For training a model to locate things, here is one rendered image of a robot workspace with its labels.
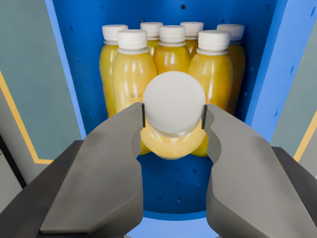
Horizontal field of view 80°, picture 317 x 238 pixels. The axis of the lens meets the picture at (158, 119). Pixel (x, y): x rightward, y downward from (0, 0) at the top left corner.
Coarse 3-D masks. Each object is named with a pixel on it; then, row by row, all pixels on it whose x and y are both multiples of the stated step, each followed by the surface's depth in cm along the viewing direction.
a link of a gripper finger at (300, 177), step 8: (280, 152) 8; (280, 160) 7; (288, 160) 7; (288, 168) 7; (296, 168) 7; (304, 168) 7; (288, 176) 6; (296, 176) 6; (304, 176) 6; (312, 176) 6; (296, 184) 6; (304, 184) 6; (312, 184) 6; (304, 192) 6; (312, 192) 6; (304, 200) 6; (312, 200) 6; (312, 208) 5; (312, 216) 5
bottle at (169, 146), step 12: (144, 132) 15; (156, 132) 14; (192, 132) 14; (204, 132) 15; (156, 144) 15; (168, 144) 14; (180, 144) 14; (192, 144) 15; (168, 156) 16; (180, 156) 17
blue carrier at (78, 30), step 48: (48, 0) 20; (96, 0) 29; (144, 0) 33; (192, 0) 33; (240, 0) 29; (288, 0) 12; (96, 48) 31; (288, 48) 14; (96, 96) 33; (240, 96) 34; (144, 192) 31; (192, 192) 31
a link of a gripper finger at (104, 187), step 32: (96, 128) 9; (128, 128) 9; (96, 160) 7; (128, 160) 7; (64, 192) 6; (96, 192) 6; (128, 192) 6; (64, 224) 5; (96, 224) 5; (128, 224) 6
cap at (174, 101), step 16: (160, 80) 12; (176, 80) 12; (192, 80) 12; (144, 96) 12; (160, 96) 12; (176, 96) 12; (192, 96) 12; (160, 112) 12; (176, 112) 12; (192, 112) 11; (160, 128) 12; (176, 128) 11
